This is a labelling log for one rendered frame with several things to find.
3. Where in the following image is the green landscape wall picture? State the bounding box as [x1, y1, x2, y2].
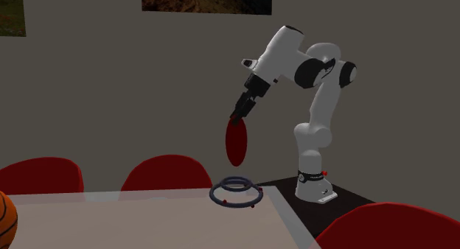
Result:
[0, 0, 27, 38]

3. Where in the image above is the red chair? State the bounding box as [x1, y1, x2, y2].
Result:
[315, 201, 460, 249]
[120, 154, 214, 192]
[0, 156, 85, 196]

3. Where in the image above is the dark blue wire ring stand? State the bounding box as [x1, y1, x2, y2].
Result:
[209, 175, 265, 209]

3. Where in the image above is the orange basketball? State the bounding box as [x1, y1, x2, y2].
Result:
[0, 190, 19, 249]

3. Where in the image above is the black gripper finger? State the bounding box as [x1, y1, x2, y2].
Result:
[229, 91, 259, 126]

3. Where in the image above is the dark red oval plate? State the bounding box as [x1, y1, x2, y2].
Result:
[225, 116, 248, 168]

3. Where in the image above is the black robot stand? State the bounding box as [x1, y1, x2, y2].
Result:
[257, 175, 377, 239]

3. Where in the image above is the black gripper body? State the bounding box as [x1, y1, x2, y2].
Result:
[243, 73, 271, 99]

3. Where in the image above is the brown landscape wall picture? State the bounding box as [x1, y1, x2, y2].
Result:
[141, 0, 273, 16]

